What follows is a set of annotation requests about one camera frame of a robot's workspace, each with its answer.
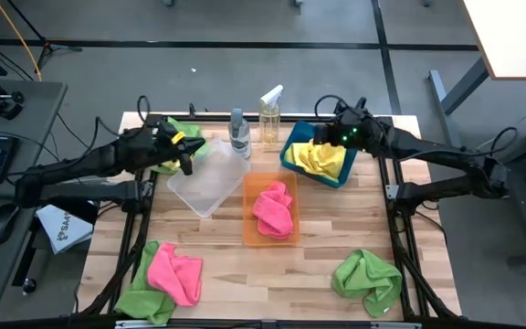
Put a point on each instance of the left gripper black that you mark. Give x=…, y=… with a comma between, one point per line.
x=169, y=139

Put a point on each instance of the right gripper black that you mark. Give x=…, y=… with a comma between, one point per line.
x=354, y=128

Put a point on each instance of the green microfiber towel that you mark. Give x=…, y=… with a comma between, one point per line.
x=142, y=301
x=191, y=130
x=363, y=279

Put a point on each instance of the pink microfiber towel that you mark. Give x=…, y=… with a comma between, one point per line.
x=272, y=215
x=176, y=274

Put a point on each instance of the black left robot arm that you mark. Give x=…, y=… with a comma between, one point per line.
x=85, y=160

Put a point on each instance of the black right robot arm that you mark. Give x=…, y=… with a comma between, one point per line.
x=427, y=151

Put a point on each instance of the blue plastic basket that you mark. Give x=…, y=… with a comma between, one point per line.
x=301, y=132

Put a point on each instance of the clear plastic basket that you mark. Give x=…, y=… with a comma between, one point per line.
x=208, y=183

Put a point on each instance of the clear spray bottle white trigger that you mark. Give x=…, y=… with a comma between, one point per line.
x=270, y=123

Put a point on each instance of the orange translucent plastic basket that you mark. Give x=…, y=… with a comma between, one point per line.
x=249, y=228

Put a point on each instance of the grey table leg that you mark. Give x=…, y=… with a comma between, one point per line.
x=461, y=89

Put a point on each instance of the black tripod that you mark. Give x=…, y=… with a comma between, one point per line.
x=46, y=45

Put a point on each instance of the black computer mouse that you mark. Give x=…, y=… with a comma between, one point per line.
x=3, y=223

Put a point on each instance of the black knob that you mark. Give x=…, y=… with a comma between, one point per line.
x=29, y=285

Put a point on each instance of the white table top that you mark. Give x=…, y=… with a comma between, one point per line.
x=514, y=36

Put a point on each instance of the black aluminium table frame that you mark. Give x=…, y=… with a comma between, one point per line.
x=399, y=237

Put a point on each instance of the black clamp mount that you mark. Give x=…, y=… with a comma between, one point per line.
x=3, y=105

